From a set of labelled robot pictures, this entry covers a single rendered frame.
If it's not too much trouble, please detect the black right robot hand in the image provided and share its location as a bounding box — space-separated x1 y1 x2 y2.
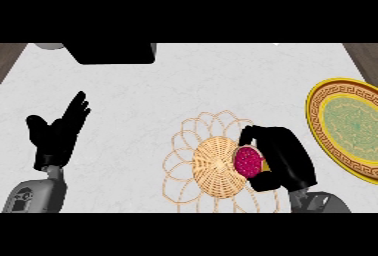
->
237 124 319 193

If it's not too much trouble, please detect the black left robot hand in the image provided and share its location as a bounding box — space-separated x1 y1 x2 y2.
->
25 90 93 172

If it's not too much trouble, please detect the yellow patterned green plate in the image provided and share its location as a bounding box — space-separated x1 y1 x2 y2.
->
304 77 378 185

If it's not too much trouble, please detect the grey round object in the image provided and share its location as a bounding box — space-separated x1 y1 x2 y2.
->
32 43 66 51

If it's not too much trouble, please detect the pink frosted cupcake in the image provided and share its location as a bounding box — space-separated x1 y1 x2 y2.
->
231 145 271 180

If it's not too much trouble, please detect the woven wicker flower placemat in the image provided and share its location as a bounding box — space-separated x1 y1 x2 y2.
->
162 110 282 214

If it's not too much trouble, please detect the black box appliance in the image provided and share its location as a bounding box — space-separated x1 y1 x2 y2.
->
62 43 158 66

